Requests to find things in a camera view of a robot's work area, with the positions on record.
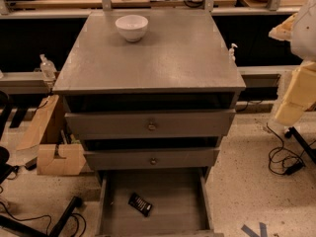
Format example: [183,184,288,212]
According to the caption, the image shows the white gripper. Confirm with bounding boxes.
[269,13,316,126]

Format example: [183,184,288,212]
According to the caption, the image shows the black stand leg left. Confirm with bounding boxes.
[0,196,84,237]

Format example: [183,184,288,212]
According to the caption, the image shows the white ceramic bowl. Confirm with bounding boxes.
[116,15,149,41]

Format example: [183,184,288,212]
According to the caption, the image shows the grey top drawer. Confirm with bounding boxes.
[65,109,235,140]

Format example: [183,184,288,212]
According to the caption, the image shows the small white pump bottle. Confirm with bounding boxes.
[228,43,238,61]

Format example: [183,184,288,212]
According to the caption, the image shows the black power cable and adapter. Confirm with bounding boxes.
[265,121,307,177]

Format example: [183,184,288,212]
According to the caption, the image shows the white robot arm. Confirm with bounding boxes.
[269,0,316,126]

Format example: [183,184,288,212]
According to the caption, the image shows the black stand leg right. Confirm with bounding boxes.
[285,127,316,164]

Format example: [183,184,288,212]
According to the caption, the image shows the grey open bottom drawer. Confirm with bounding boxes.
[96,168,224,237]

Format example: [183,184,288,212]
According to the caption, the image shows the grey middle drawer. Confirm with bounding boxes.
[84,148,219,170]

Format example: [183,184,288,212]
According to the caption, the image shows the grey drawer cabinet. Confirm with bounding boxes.
[52,9,247,183]

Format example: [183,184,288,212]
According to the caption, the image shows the black chair base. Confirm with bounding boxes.
[0,91,20,184]

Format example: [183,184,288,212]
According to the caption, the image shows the clear sanitizer bottle left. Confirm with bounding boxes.
[39,54,57,80]

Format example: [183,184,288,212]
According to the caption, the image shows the black stand leg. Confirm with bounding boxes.
[285,127,316,164]
[0,196,84,237]

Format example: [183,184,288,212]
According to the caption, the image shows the cardboard box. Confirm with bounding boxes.
[16,95,86,176]

